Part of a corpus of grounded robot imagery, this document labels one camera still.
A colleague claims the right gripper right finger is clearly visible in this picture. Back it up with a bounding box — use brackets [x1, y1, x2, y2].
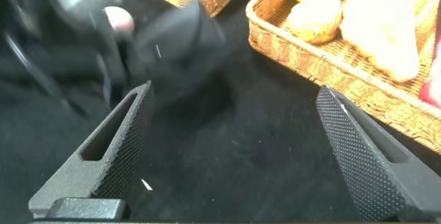
[316, 85, 441, 222]

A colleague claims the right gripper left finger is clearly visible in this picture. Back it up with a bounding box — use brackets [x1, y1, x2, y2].
[28, 81, 155, 219]

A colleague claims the red peach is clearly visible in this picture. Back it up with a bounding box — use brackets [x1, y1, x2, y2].
[418, 57, 441, 110]

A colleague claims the black curved plastic piece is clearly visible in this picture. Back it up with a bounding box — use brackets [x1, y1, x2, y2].
[132, 0, 228, 94]

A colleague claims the pale purple round ball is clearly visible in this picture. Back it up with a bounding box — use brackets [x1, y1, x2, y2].
[104, 6, 135, 32]

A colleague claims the wicker basket holding food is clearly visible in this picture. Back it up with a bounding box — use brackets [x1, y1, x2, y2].
[245, 0, 441, 155]

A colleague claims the black table cloth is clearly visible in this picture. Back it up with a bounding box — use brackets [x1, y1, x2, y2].
[0, 0, 441, 223]

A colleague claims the golden bread loaf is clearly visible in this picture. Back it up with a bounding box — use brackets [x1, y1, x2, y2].
[339, 0, 421, 83]

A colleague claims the cream puff pastry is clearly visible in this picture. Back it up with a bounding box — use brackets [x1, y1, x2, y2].
[286, 0, 344, 45]

